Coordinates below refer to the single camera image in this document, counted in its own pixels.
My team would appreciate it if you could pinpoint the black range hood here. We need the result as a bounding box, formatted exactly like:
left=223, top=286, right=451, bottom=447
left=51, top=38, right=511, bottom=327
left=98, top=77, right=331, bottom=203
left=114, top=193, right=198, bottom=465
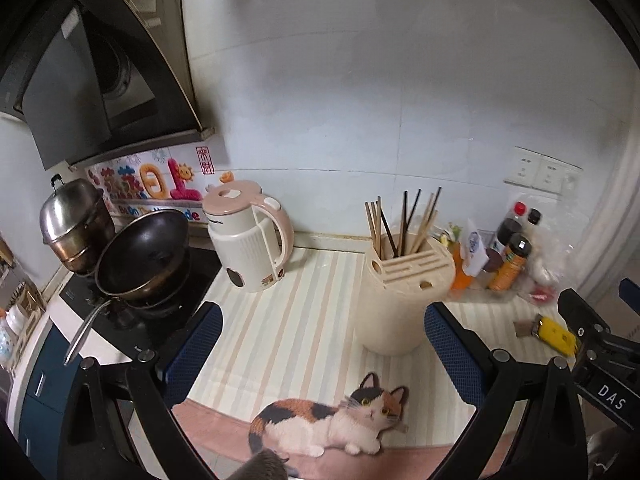
left=0, top=0, right=216, bottom=172

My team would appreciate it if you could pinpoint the white wall socket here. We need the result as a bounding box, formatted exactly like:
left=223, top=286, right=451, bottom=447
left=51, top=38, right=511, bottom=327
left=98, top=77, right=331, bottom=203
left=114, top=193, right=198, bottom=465
left=504, top=146, right=541, bottom=188
left=535, top=156, right=566, bottom=192

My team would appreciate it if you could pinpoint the yellow rectangular tool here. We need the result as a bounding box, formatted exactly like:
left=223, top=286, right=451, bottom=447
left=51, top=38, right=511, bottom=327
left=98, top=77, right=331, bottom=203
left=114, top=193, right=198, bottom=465
left=532, top=314, right=581, bottom=358

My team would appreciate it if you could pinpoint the black wok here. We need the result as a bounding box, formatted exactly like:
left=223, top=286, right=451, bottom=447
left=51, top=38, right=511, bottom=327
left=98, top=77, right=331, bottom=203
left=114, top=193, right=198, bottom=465
left=64, top=209, right=192, bottom=367

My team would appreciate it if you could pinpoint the black cap orange label bottle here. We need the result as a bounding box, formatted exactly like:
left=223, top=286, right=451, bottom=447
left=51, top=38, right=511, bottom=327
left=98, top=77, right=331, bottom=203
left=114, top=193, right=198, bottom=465
left=488, top=208, right=543, bottom=293

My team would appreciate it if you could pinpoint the clear plastic bag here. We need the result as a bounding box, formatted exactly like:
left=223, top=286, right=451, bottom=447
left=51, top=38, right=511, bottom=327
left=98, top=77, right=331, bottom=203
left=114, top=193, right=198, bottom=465
left=525, top=210, right=587, bottom=302

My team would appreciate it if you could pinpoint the white orange seasoning packet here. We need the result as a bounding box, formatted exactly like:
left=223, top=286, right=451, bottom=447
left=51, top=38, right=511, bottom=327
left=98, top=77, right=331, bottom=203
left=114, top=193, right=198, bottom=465
left=450, top=217, right=488, bottom=291

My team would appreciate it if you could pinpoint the red cap sauce bottle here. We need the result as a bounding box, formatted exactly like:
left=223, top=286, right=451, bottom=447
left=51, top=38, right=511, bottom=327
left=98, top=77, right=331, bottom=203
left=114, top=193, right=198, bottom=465
left=492, top=201, right=528, bottom=261

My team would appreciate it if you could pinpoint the brown lid clear jar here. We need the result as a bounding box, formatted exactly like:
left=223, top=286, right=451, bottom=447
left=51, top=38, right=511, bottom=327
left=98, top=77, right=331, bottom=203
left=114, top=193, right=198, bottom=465
left=482, top=250, right=506, bottom=286

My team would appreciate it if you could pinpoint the white pink electric kettle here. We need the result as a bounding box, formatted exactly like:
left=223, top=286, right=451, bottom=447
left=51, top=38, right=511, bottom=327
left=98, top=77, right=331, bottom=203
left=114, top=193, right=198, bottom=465
left=201, top=179, right=295, bottom=293

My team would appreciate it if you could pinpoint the steel pot with lid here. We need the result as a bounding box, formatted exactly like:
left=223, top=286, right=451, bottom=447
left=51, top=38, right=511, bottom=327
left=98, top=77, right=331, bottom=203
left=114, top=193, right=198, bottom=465
left=39, top=175, right=117, bottom=276

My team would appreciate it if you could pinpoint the striped cat print mat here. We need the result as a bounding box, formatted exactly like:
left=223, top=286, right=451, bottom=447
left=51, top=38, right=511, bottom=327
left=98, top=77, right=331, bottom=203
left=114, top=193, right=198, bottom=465
left=170, top=246, right=583, bottom=480

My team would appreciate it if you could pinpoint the beige ribbed utensil holder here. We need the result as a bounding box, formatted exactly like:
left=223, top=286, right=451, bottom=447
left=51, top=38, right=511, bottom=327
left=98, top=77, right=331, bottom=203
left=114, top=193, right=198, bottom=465
left=354, top=237, right=457, bottom=356

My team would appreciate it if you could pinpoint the colourful wall sticker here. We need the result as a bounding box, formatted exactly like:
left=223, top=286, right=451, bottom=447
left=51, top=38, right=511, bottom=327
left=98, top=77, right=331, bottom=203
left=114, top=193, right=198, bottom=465
left=85, top=145, right=236, bottom=223

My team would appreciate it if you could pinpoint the blue cabinet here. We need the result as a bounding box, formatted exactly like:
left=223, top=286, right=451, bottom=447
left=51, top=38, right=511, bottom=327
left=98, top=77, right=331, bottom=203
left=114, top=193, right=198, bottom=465
left=20, top=320, right=81, bottom=413

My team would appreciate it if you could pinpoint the black cooktop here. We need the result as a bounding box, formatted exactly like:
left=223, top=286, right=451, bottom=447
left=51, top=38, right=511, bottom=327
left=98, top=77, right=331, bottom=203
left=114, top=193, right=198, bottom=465
left=57, top=245, right=223, bottom=361

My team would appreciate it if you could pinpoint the person's right hand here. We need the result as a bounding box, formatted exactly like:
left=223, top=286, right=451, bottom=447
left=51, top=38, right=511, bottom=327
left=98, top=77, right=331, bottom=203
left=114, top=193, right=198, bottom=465
left=586, top=427, right=640, bottom=480

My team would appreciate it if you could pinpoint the bunch of mixed chopsticks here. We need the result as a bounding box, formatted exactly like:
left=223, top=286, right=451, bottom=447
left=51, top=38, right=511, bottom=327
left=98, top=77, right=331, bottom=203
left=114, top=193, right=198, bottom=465
left=364, top=186, right=443, bottom=261

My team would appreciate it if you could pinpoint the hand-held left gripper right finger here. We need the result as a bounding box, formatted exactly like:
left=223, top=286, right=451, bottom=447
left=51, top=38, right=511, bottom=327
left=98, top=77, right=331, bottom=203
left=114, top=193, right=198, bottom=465
left=424, top=301, right=588, bottom=480

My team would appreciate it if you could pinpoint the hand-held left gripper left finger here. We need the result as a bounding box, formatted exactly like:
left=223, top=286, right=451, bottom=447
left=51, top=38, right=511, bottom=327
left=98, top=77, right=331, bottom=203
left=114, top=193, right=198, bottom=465
left=55, top=301, right=223, bottom=480

